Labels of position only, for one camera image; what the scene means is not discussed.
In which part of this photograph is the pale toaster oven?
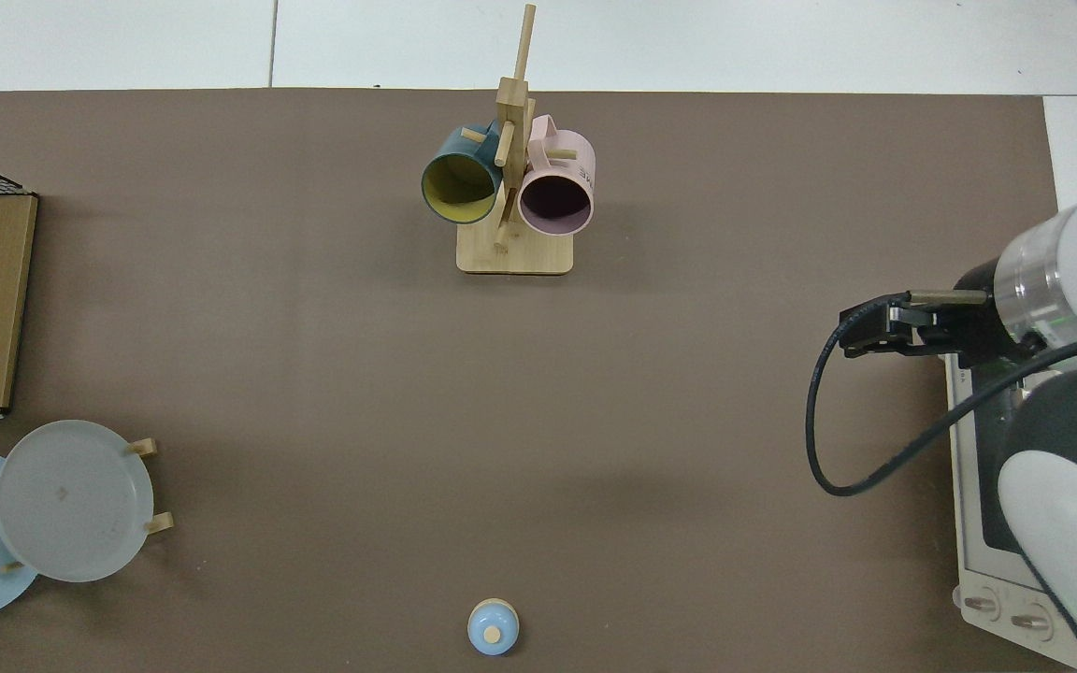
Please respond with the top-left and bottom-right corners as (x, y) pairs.
(942, 353), (1077, 671)

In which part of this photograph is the pink cup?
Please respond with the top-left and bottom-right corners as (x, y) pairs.
(517, 114), (597, 238)

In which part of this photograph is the wooden cup stand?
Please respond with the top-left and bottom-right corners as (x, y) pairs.
(455, 3), (575, 277)

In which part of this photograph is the brown table cloth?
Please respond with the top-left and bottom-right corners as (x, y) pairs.
(0, 89), (1063, 673)

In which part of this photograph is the dark blue cup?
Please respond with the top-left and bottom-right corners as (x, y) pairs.
(420, 120), (507, 225)

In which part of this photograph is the wooden plate rack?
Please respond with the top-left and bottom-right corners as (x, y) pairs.
(0, 437), (175, 574)

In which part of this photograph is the grey plate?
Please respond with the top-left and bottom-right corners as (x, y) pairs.
(0, 420), (154, 583)

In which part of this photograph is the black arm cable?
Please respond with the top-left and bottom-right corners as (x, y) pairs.
(804, 290), (1077, 497)

